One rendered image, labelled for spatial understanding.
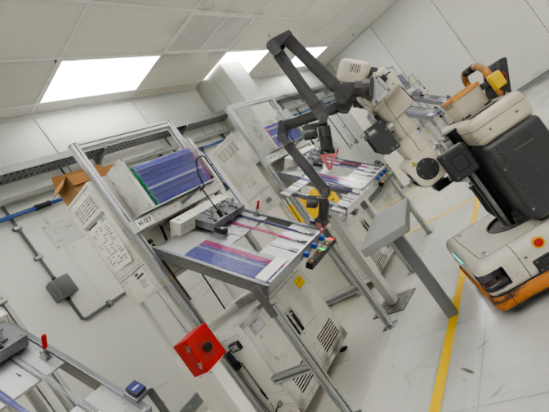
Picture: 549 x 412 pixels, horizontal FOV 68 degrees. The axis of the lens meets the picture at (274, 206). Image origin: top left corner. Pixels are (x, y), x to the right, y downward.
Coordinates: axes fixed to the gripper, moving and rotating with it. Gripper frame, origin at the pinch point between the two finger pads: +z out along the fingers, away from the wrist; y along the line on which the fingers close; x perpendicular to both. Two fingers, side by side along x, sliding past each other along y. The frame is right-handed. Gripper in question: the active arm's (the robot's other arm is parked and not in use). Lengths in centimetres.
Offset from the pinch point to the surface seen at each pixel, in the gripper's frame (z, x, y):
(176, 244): 4, -65, 49
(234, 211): -2, -56, 7
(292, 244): 3.9, -10.6, 16.4
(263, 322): 38, -11, 45
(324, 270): 81, -25, -85
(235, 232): 3.8, -45.1, 21.1
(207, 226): 1, -60, 28
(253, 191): 25, -97, -84
